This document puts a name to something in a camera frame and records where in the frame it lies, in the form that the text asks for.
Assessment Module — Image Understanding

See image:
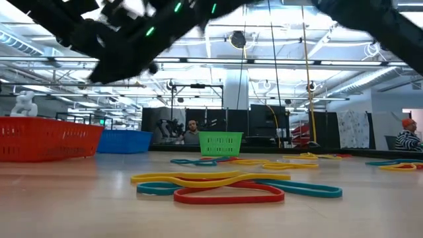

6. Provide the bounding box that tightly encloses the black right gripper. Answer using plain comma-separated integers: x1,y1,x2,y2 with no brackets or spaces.
88,0,206,84

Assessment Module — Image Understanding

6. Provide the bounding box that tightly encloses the dark partition panel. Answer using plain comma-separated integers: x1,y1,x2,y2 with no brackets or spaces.
141,106,186,145

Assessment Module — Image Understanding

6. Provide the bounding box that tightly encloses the blue plastic basket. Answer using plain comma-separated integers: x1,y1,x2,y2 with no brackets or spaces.
96,130,153,155

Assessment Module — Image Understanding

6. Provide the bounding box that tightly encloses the long ceiling light strip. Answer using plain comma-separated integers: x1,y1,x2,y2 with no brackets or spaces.
0,56,410,67

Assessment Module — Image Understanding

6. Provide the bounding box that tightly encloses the person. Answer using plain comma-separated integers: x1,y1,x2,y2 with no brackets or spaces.
180,119,201,145
395,118,423,152

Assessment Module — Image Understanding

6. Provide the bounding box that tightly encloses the black partition panel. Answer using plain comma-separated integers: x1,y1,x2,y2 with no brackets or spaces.
309,111,341,151
184,108,249,139

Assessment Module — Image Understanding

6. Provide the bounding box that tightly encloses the white building column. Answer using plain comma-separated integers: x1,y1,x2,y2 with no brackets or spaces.
223,69,249,110

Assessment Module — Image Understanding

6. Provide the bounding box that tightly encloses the red plastic basket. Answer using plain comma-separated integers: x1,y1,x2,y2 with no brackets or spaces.
0,116,105,163

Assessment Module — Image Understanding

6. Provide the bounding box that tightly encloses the green plastic basket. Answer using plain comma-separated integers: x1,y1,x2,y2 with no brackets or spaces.
198,132,244,157

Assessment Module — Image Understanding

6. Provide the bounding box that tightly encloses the black tall cabinet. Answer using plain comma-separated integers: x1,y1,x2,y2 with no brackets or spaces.
249,104,291,147

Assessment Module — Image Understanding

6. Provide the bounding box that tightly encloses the red bin rack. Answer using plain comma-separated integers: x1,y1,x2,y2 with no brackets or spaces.
290,124,312,148

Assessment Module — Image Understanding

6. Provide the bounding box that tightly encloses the white patterned cloth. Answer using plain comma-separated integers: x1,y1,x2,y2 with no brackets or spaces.
336,110,371,149

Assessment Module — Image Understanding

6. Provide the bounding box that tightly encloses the black office chair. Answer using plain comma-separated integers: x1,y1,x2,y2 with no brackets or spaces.
384,134,397,151

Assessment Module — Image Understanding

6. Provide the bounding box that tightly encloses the black camera gantry frame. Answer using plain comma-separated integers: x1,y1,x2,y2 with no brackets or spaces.
170,83,224,110

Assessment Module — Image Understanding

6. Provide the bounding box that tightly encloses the black metal rack frame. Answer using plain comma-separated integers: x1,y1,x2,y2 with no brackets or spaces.
55,112,114,130

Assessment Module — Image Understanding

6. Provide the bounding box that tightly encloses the black ceiling cable reel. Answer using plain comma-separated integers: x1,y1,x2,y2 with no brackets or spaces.
230,30,247,50

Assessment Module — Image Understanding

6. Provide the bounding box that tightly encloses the thin black power cable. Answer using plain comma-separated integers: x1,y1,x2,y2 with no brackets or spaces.
266,0,282,106

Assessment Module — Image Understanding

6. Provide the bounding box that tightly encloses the black aluminium table frame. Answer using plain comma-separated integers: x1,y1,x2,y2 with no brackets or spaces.
150,143,423,160

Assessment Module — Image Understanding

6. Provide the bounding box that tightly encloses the yellow power cable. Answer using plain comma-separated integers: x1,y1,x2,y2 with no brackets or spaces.
301,0,318,145

